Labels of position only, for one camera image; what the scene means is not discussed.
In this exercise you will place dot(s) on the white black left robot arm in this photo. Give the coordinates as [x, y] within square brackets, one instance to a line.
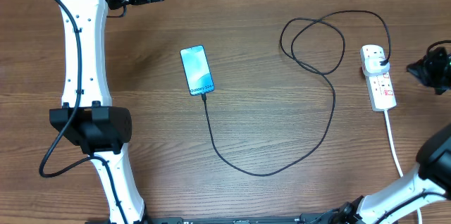
[87, 118]

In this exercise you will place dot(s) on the white charger plug adapter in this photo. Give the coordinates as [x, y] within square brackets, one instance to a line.
[373, 66]

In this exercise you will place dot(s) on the Galaxy S24+ smartphone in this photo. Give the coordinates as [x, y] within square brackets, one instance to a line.
[197, 70]

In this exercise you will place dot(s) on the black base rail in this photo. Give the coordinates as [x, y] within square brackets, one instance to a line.
[246, 220]

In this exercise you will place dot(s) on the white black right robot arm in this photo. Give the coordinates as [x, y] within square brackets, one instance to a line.
[426, 183]

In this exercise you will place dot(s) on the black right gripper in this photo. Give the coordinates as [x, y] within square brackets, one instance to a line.
[421, 70]

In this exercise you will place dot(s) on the white power strip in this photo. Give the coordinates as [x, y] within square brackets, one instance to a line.
[380, 87]

